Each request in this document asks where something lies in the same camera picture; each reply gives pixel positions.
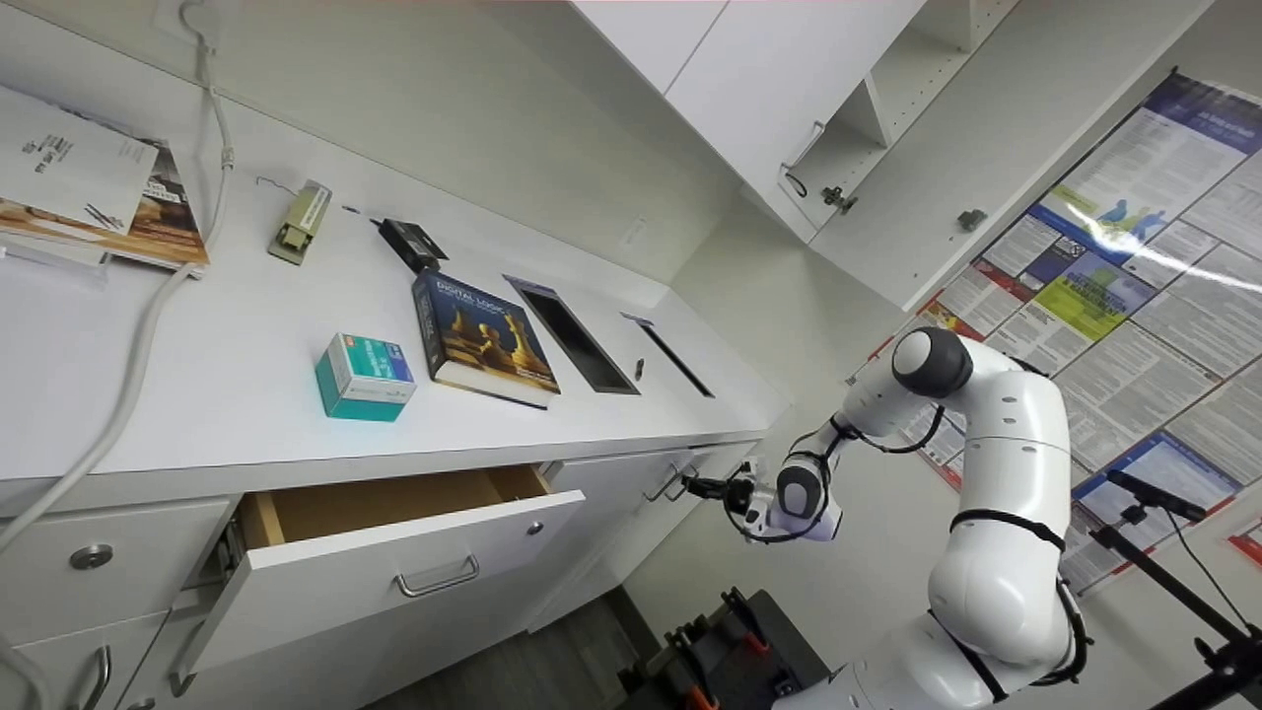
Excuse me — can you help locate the metal drawer handle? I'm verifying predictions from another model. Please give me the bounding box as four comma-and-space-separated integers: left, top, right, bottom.
387, 553, 485, 606

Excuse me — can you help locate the black camera tripod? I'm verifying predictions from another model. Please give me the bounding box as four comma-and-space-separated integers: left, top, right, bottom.
1084, 464, 1262, 710

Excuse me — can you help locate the closed white drawer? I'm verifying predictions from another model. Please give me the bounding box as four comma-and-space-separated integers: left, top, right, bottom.
0, 494, 248, 652

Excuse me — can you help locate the teal small box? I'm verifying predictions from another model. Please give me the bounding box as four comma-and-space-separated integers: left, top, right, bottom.
306, 326, 420, 426

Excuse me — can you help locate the large printed wall poster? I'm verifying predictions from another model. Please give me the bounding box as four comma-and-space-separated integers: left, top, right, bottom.
911, 67, 1262, 512

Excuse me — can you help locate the beige stapler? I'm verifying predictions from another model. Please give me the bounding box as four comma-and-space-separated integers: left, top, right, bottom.
264, 176, 338, 273

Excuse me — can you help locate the white upper cabinet carcass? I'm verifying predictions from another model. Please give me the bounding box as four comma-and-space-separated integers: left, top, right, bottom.
786, 0, 1026, 248

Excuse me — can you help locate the brown cover book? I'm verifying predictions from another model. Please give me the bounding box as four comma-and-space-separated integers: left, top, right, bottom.
0, 138, 217, 280

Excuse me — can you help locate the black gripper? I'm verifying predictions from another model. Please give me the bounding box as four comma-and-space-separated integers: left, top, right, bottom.
674, 468, 786, 536

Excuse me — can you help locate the white cover book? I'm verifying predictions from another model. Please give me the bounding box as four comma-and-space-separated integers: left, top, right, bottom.
0, 84, 161, 241

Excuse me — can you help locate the red header wall poster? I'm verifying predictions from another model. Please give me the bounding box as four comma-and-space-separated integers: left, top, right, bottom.
1225, 518, 1262, 573

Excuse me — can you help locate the red black bar clamp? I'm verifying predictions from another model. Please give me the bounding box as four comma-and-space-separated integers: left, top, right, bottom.
715, 583, 786, 664
658, 615, 741, 710

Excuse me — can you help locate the open white wooden drawer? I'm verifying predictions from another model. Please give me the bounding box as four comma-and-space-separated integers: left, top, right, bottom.
167, 456, 593, 681

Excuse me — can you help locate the small black device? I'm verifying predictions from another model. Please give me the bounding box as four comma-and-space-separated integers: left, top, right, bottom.
369, 213, 455, 280

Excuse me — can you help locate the white lower cabinet door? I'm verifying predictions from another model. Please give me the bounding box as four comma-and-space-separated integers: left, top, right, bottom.
0, 628, 176, 710
349, 561, 561, 710

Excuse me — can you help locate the open white upper cabinet door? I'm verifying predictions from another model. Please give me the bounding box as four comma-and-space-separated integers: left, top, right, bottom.
804, 0, 1224, 314

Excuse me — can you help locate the thick white cable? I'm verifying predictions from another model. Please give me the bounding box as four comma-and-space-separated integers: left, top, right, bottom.
0, 0, 242, 564

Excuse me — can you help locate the metal handle of wall-side door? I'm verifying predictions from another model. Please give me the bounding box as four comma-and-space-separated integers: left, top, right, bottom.
649, 448, 702, 510

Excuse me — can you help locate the dark cover picture book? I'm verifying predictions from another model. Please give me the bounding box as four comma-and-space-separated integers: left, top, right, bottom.
405, 265, 566, 415

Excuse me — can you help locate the square countertop waste opening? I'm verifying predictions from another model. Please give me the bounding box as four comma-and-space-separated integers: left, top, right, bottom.
499, 273, 648, 398

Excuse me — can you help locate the white drawer cabinet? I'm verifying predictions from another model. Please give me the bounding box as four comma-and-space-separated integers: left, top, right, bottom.
515, 444, 685, 640

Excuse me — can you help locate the blue header wall poster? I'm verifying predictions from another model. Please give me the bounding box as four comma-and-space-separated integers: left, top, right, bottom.
1055, 426, 1247, 598

